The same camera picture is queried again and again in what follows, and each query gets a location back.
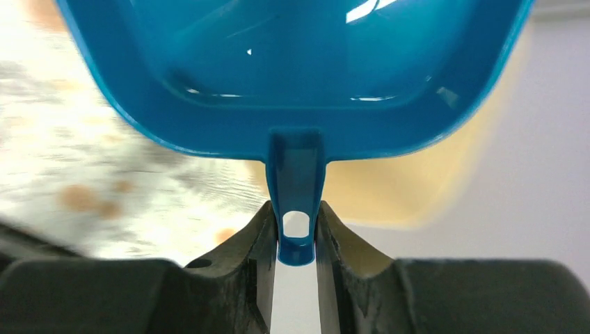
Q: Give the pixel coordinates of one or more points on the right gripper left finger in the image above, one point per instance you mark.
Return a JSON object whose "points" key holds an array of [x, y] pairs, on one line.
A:
{"points": [[232, 288]]}

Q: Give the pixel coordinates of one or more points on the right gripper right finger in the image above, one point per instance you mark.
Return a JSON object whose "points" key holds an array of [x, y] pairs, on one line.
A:
{"points": [[356, 283]]}

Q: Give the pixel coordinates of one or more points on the beige plastic waste bin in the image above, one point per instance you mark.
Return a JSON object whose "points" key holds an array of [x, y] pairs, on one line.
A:
{"points": [[410, 191]]}

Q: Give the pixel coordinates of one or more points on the blue dustpan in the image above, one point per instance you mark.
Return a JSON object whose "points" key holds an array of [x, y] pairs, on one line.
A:
{"points": [[295, 84]]}

